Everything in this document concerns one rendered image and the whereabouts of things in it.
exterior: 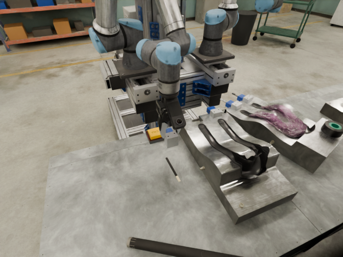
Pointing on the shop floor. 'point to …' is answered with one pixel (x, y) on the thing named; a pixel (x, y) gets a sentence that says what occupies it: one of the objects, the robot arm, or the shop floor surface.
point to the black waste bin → (243, 27)
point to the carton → (285, 8)
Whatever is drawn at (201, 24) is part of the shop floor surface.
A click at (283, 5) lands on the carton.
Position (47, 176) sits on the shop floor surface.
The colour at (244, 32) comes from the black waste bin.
